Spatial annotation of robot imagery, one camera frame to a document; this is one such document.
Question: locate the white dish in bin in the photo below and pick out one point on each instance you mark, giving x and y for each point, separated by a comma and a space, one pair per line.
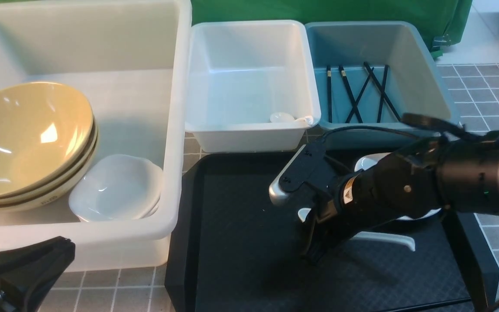
118, 188

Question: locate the black crossing chopstick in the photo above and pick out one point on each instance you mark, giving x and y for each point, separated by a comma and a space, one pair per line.
358, 81

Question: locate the yellow noodle bowl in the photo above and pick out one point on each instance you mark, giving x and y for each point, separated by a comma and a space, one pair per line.
44, 128

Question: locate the large translucent white bin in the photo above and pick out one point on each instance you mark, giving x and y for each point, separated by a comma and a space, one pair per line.
140, 112

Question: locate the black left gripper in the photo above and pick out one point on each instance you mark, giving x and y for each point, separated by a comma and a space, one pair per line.
27, 274

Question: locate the black serving tray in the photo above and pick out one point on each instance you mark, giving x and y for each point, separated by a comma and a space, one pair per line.
232, 250

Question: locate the white square dish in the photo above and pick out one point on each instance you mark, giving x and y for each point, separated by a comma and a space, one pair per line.
370, 160

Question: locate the white ceramic soup spoon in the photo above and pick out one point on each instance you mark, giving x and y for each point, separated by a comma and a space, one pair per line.
403, 240

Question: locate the blue-grey plastic bin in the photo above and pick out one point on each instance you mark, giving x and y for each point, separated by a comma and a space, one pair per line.
414, 84

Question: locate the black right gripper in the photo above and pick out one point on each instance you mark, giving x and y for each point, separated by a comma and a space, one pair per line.
344, 206

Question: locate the white spoon in bin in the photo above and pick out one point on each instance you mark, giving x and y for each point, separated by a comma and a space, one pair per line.
283, 117

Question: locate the top stacked yellow bowl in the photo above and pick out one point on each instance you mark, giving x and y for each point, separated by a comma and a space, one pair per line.
34, 191

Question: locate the small white plastic bin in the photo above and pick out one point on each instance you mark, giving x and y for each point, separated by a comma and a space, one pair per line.
239, 74

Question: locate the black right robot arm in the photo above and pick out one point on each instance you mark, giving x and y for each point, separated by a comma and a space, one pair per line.
457, 171

